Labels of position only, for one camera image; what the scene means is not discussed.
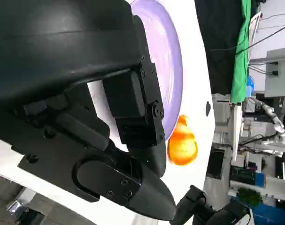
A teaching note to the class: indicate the shiny metal foot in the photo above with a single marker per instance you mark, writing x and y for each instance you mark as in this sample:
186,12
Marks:
16,207

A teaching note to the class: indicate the white upright panel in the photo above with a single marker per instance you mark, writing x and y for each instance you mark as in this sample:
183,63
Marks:
236,131

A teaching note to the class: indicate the black table grommet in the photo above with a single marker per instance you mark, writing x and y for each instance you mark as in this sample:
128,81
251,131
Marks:
208,108

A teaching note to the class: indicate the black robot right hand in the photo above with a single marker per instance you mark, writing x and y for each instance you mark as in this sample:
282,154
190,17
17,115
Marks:
194,201

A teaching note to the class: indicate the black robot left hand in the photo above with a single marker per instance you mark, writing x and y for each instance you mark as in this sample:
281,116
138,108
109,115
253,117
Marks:
50,47

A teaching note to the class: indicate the lilac plate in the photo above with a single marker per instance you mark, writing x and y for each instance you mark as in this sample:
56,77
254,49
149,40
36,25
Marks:
165,70

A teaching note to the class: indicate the black cloth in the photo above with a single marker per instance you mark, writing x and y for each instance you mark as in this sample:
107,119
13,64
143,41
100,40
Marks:
217,28

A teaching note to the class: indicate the small blue object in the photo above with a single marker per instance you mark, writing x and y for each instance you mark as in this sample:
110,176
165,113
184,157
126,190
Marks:
250,86

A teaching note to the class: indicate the orange toy bread roll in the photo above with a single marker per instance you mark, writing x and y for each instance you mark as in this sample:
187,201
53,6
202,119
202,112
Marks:
182,147

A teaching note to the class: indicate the green cloth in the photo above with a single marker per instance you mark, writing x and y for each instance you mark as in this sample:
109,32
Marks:
241,70

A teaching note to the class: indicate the blue container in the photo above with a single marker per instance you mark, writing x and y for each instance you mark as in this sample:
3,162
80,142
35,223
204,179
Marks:
266,214

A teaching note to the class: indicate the black flat box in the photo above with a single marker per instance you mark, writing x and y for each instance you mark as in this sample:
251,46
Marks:
215,164

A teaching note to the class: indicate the green plant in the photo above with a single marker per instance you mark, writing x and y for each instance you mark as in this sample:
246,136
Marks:
249,198

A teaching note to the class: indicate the grey metal cabinet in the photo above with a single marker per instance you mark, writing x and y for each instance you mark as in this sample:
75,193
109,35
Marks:
280,77

